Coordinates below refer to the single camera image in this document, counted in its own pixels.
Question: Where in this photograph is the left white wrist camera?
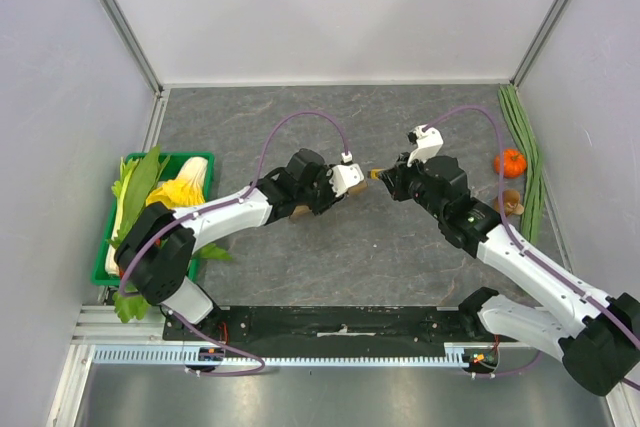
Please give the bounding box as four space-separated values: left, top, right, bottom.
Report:
329 152 365 197

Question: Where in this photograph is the brown cardboard box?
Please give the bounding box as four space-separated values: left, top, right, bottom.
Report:
289 180 368 221

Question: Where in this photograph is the brown toy mushroom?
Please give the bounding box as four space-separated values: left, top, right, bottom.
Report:
493 189 525 217

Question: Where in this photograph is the yellow toy napa cabbage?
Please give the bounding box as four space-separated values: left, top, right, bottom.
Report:
145 156 208 209

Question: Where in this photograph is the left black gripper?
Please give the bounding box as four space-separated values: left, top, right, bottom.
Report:
297 165 349 217

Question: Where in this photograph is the green long beans bundle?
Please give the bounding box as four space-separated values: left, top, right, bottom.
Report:
498 84 546 245

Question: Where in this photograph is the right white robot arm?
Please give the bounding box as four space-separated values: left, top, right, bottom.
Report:
378 154 639 397

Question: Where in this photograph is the orange toy pumpkin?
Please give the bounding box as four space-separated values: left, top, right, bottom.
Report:
493 149 528 179

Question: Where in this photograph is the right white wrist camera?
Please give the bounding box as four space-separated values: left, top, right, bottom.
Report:
407 125 444 167

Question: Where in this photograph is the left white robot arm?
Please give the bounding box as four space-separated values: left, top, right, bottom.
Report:
115 149 364 340

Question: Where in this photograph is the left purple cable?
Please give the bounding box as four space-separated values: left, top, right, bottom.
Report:
117 110 354 377

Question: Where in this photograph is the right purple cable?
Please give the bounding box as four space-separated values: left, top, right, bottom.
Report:
421 105 640 391

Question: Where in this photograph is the purple cable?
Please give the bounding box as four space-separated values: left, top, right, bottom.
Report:
421 105 640 391
117 110 354 377

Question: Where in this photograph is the yellow utility knife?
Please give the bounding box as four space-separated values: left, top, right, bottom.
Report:
368 168 386 180

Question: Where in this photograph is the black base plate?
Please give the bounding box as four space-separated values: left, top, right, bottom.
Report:
162 304 521 359

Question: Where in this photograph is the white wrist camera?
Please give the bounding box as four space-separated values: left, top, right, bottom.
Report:
407 125 444 167
329 152 365 197

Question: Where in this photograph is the grey slotted cable duct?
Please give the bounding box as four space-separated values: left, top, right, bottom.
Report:
92 341 476 368

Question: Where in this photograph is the green leafy vegetable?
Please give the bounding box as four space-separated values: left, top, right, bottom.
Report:
109 146 168 248

